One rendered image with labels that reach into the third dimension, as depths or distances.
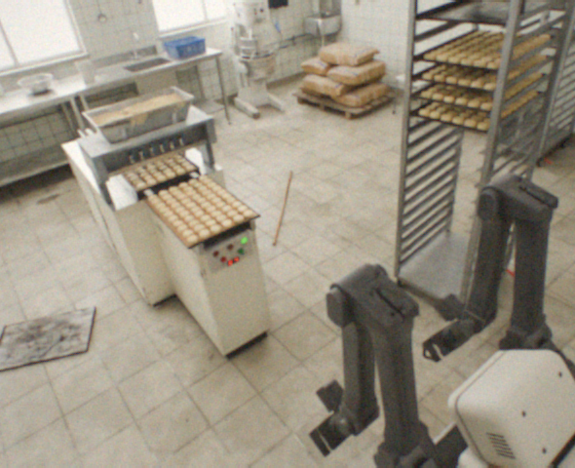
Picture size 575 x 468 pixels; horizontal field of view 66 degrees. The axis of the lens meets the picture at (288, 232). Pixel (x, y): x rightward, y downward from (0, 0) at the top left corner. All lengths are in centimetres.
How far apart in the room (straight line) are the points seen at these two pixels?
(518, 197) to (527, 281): 20
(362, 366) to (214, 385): 188
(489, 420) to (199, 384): 201
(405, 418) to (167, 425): 190
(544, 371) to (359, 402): 35
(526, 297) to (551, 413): 26
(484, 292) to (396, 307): 50
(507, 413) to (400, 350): 25
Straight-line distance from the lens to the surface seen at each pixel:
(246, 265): 238
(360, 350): 84
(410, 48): 232
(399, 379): 80
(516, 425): 93
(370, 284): 74
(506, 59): 212
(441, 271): 306
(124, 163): 273
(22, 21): 578
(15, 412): 310
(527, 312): 115
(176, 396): 272
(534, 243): 104
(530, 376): 97
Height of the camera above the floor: 212
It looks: 36 degrees down
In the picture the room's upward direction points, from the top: 7 degrees counter-clockwise
